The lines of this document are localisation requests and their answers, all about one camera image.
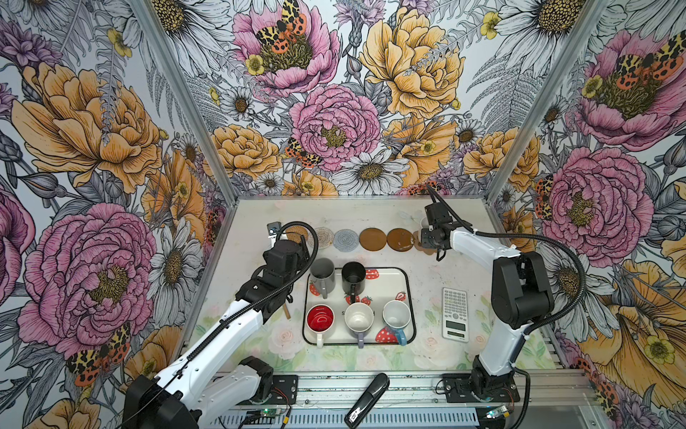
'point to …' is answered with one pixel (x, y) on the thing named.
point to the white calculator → (455, 323)
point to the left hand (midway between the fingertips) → (292, 252)
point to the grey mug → (322, 273)
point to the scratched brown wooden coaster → (400, 239)
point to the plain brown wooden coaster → (372, 239)
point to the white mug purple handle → (359, 317)
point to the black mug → (354, 275)
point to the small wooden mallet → (288, 313)
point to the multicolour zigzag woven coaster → (325, 237)
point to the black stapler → (367, 402)
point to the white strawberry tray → (383, 285)
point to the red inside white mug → (320, 318)
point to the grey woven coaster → (346, 239)
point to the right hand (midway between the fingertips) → (433, 245)
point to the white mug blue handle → (396, 315)
